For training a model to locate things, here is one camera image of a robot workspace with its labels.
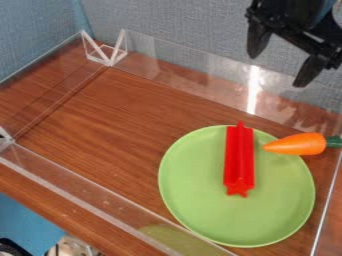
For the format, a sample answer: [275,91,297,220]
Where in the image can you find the red star-shaped block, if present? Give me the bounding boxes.
[223,122,255,198]

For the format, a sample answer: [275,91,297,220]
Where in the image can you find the orange toy carrot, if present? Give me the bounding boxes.
[263,133,342,155]

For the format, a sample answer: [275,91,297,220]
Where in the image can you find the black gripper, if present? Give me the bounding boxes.
[246,0,342,88]

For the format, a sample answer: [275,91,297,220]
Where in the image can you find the clear acrylic enclosure walls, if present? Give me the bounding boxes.
[0,30,342,256]

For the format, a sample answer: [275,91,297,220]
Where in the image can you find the green round plate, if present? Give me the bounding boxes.
[158,125,316,248]

